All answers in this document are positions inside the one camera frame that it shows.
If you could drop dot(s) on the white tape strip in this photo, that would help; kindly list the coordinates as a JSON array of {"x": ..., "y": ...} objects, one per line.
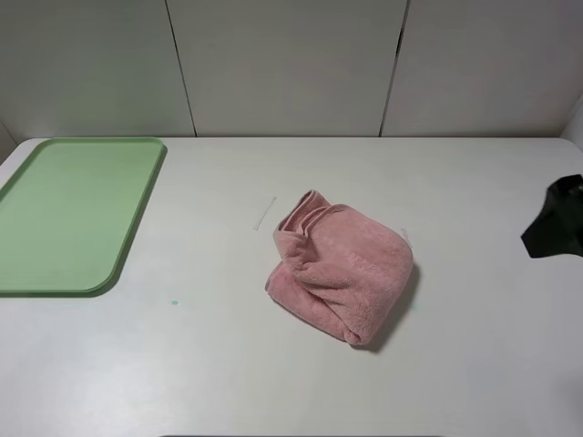
[{"x": 263, "y": 214}]

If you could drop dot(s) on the light green plastic tray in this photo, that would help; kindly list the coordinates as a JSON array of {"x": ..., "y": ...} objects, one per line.
[{"x": 70, "y": 211}]

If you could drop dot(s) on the pink terry towel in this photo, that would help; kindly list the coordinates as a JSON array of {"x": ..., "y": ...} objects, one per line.
[{"x": 340, "y": 271}]

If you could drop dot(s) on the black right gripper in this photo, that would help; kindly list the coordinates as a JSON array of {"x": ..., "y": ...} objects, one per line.
[{"x": 557, "y": 229}]

